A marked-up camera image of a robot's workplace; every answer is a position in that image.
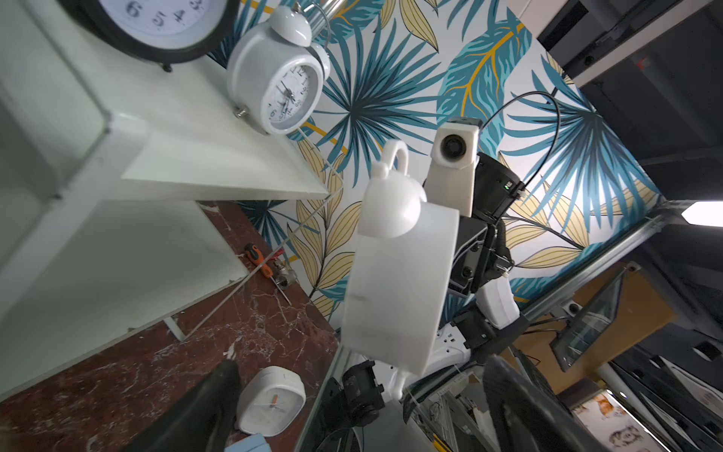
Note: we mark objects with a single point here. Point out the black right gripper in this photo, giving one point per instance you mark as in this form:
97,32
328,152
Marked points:
481,256

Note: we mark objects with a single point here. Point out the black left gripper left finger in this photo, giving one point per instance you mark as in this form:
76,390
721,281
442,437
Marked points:
201,420

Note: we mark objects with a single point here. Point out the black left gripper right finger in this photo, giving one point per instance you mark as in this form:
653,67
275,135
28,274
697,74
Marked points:
525,419

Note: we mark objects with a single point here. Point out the white square alarm clock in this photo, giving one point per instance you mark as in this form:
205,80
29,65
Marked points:
271,402

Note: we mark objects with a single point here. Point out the white twin-bell alarm clock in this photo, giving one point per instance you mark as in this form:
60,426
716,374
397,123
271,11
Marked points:
276,73

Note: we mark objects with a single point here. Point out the black twin-bell alarm clock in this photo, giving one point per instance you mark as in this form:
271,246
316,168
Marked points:
165,32

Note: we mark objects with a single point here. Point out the white round alarm clock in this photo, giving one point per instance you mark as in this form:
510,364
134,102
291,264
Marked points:
400,272

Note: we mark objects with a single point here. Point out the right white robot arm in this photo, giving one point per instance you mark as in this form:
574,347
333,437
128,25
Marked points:
466,331

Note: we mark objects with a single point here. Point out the blue square alarm clock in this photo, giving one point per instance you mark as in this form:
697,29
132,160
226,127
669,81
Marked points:
252,443

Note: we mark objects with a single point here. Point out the white two-tier shelf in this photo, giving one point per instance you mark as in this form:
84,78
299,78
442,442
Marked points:
105,161

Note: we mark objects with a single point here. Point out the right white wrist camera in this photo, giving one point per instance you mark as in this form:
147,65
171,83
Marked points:
450,180

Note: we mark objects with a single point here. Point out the orange handled tool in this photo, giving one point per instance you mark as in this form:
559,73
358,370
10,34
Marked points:
253,254

